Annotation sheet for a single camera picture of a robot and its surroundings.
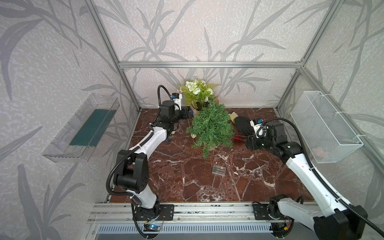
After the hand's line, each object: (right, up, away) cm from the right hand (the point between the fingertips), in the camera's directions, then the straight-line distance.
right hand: (248, 136), depth 79 cm
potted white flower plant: (-26, +24, +10) cm, 37 cm away
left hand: (-32, +16, +7) cm, 36 cm away
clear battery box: (-14, -21, +9) cm, 27 cm away
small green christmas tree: (-19, +5, -7) cm, 21 cm away
